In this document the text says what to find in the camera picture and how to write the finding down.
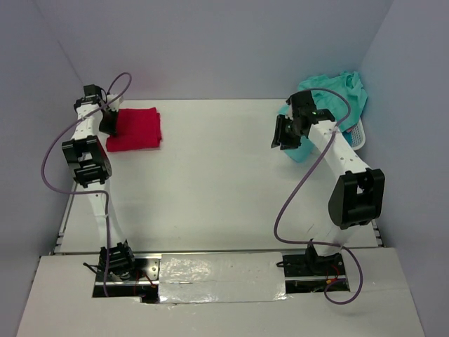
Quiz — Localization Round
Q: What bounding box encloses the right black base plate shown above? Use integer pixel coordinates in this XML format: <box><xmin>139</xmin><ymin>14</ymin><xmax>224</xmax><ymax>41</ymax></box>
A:
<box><xmin>276</xmin><ymin>253</ymin><xmax>349</xmax><ymax>294</ymax></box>

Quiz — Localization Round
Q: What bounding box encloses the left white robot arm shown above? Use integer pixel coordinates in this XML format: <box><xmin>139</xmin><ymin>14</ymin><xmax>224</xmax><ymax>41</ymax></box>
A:
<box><xmin>62</xmin><ymin>84</ymin><xmax>138</xmax><ymax>281</ymax></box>

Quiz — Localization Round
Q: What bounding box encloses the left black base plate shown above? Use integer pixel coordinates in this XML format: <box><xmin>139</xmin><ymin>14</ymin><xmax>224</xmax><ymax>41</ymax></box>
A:
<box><xmin>89</xmin><ymin>254</ymin><xmax>161</xmax><ymax>304</ymax></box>

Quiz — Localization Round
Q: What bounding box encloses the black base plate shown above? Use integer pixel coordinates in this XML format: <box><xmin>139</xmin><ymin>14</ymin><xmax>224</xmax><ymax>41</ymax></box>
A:
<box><xmin>276</xmin><ymin>253</ymin><xmax>349</xmax><ymax>294</ymax></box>
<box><xmin>89</xmin><ymin>254</ymin><xmax>161</xmax><ymax>304</ymax></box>

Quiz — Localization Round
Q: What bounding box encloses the silver tape patch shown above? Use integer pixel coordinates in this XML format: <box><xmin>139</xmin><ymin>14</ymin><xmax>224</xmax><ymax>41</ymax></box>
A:
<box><xmin>159</xmin><ymin>252</ymin><xmax>287</xmax><ymax>304</ymax></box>

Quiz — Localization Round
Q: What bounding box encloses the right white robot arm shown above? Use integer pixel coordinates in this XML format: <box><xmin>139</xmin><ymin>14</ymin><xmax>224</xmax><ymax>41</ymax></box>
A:
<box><xmin>271</xmin><ymin>89</ymin><xmax>385</xmax><ymax>275</ymax></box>

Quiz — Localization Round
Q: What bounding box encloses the mint green t shirt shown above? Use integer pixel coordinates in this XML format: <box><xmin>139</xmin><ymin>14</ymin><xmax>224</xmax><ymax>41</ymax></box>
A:
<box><xmin>278</xmin><ymin>71</ymin><xmax>368</xmax><ymax>163</ymax></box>

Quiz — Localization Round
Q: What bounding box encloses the white plastic laundry basket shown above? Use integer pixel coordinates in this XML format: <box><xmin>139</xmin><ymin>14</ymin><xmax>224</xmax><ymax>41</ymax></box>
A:
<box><xmin>297</xmin><ymin>91</ymin><xmax>367</xmax><ymax>152</ymax></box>

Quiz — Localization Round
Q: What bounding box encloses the red t shirt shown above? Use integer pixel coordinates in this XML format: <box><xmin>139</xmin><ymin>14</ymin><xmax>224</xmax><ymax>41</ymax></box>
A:
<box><xmin>106</xmin><ymin>107</ymin><xmax>162</xmax><ymax>152</ymax></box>

